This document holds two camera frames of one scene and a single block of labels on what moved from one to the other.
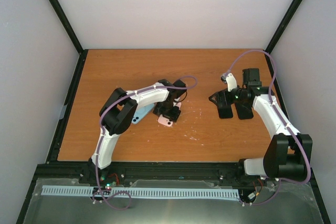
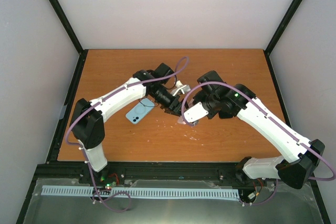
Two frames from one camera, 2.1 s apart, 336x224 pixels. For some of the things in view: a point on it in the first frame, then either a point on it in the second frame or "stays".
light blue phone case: [140, 113] stays
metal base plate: [290, 203] stays
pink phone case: [165, 121] -> [180, 120]
